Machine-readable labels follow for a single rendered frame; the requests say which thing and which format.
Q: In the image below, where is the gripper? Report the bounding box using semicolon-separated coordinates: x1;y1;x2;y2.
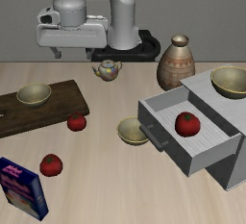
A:
36;6;110;61

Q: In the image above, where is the beige porcelain bowl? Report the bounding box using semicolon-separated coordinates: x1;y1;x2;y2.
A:
116;115;151;146
15;82;53;109
209;65;246;100

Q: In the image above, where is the dark brown cutting board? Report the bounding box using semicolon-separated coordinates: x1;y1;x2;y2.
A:
0;79;90;139

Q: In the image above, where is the red tomato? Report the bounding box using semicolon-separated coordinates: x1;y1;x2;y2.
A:
174;112;202;138
38;153;63;178
66;112;87;133

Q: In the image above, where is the grey cabinet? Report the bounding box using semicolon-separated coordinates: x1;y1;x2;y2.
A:
179;62;246;192

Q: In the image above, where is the painted white teapot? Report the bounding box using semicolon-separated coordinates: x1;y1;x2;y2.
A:
91;59;123;83

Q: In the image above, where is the brown patterned vase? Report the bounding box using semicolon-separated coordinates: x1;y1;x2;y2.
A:
156;34;196;92

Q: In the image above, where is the open grey drawer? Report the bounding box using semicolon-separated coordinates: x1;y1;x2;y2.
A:
137;86;242;179

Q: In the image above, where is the blue carton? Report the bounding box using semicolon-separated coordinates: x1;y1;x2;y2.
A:
0;156;50;222

